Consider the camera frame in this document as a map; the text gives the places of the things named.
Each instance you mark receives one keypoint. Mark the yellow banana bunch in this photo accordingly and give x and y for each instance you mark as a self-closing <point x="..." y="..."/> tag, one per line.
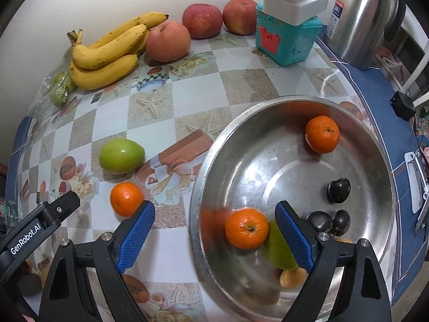
<point x="112" y="57"/>

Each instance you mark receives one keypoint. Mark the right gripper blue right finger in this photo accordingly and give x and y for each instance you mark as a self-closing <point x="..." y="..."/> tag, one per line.
<point x="298" y="235"/>

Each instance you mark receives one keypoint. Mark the large steel bowl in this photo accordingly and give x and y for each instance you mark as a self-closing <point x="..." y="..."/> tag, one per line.
<point x="261" y="158"/>

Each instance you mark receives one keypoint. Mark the small orange tangerine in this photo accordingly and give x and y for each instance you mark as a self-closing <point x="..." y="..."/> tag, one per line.
<point x="322" y="134"/>

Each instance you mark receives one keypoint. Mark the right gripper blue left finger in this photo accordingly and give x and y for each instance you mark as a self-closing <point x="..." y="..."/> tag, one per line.
<point x="131" y="234"/>

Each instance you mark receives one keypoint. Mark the white phone stand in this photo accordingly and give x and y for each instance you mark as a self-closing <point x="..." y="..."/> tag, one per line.
<point x="418" y="185"/>

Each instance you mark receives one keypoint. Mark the blue cloth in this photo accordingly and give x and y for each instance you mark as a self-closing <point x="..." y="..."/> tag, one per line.
<point x="397" y="138"/>

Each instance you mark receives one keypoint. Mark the teal toy box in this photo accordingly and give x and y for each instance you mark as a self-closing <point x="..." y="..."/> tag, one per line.
<point x="285" y="43"/>

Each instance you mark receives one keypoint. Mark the red apple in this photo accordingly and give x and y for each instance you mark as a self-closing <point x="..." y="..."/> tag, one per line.
<point x="203" y="21"/>
<point x="239" y="17"/>

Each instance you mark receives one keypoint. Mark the white power strip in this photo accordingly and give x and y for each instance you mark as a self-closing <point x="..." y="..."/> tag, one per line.
<point x="294" y="12"/>

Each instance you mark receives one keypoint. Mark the white chair frame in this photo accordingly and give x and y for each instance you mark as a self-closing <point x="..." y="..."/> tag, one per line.
<point x="401" y="59"/>

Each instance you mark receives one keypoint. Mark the large green jujube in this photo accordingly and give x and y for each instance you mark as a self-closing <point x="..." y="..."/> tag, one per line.
<point x="120" y="156"/>

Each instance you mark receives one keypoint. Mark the bag of green fruits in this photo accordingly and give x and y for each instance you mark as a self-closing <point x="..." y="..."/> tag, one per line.
<point x="53" y="94"/>

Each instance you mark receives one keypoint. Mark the patterned plastic tablecloth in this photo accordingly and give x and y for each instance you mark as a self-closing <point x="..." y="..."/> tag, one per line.
<point x="156" y="107"/>

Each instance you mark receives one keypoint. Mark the steel thermos jug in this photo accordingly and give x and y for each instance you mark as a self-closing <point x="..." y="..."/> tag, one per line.
<point x="357" y="28"/>

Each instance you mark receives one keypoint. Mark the red apple middle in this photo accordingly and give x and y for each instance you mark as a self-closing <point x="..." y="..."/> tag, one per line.
<point x="203" y="21"/>

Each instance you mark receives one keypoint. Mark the red apple right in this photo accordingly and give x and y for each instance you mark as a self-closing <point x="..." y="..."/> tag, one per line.
<point x="239" y="17"/>

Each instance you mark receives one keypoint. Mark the peach coloured apple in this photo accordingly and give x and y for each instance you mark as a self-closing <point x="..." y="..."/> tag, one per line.
<point x="168" y="42"/>

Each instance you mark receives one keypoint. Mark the small green jujube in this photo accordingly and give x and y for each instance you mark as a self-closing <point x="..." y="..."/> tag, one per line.
<point x="278" y="250"/>

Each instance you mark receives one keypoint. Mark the black power adapter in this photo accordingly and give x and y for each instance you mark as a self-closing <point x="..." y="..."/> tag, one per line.
<point x="403" y="106"/>

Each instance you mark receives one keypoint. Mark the small dark plum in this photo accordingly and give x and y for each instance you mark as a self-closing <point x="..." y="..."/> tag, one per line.
<point x="340" y="223"/>

